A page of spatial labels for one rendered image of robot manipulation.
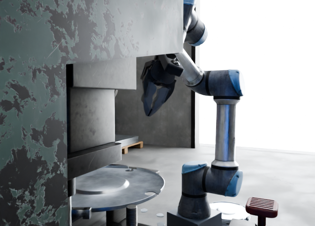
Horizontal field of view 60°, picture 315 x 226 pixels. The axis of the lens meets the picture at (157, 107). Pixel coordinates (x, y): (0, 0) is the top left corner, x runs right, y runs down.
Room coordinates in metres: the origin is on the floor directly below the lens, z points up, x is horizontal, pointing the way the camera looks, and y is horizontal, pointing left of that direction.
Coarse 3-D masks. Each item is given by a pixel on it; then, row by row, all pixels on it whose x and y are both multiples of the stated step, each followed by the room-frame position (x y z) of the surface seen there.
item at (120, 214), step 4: (132, 168) 0.74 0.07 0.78; (144, 168) 0.74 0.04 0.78; (156, 172) 0.70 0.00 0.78; (124, 208) 0.60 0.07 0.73; (108, 212) 0.56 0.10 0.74; (112, 212) 0.56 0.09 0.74; (116, 212) 0.57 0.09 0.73; (120, 212) 0.58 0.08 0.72; (124, 212) 0.60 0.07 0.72; (108, 216) 0.56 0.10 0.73; (112, 216) 0.56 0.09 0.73; (116, 216) 0.57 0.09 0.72; (120, 216) 0.58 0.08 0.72; (124, 216) 0.60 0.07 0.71; (112, 220) 0.56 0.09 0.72; (116, 220) 0.57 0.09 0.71; (120, 220) 0.58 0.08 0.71
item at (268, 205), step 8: (248, 200) 0.56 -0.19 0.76; (256, 200) 0.56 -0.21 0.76; (264, 200) 0.56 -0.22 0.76; (272, 200) 0.56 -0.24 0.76; (248, 208) 0.53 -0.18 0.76; (256, 208) 0.52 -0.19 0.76; (264, 208) 0.52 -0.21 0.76; (272, 208) 0.52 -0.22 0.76; (264, 216) 0.51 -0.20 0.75; (272, 216) 0.51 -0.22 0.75; (264, 224) 0.54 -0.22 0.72
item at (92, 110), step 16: (80, 96) 0.44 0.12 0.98; (96, 96) 0.47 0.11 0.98; (112, 96) 0.52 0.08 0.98; (80, 112) 0.44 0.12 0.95; (96, 112) 0.47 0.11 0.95; (112, 112) 0.52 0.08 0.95; (80, 128) 0.44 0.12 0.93; (96, 128) 0.47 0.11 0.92; (112, 128) 0.52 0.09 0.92; (80, 144) 0.43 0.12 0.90; (96, 144) 0.47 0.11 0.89
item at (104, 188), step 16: (80, 176) 0.66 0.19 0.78; (96, 176) 0.64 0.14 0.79; (112, 176) 0.64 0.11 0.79; (128, 176) 0.66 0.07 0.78; (144, 176) 0.66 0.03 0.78; (160, 176) 0.64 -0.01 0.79; (80, 192) 0.54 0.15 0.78; (96, 192) 0.54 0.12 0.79; (112, 192) 0.55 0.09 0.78; (128, 192) 0.55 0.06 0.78; (144, 192) 0.55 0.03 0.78; (160, 192) 0.55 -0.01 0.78; (96, 208) 0.45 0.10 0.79; (112, 208) 0.46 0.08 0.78
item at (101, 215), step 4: (92, 212) 0.46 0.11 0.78; (96, 212) 0.47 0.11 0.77; (100, 212) 0.48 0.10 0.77; (104, 212) 0.49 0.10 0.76; (92, 216) 0.46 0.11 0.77; (96, 216) 0.47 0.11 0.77; (100, 216) 0.48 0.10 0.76; (104, 216) 0.49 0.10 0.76; (72, 220) 0.43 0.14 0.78; (76, 220) 0.43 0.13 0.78; (80, 220) 0.43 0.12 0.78; (84, 220) 0.44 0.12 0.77; (88, 220) 0.45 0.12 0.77; (92, 220) 0.46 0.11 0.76; (96, 220) 0.47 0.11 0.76; (100, 220) 0.48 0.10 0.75; (104, 220) 0.49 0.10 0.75; (72, 224) 0.42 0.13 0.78; (76, 224) 0.43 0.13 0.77; (80, 224) 0.43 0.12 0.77; (84, 224) 0.44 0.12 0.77; (88, 224) 0.45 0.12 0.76; (92, 224) 0.46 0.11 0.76; (96, 224) 0.47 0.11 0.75; (100, 224) 0.48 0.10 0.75; (104, 224) 0.49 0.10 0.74
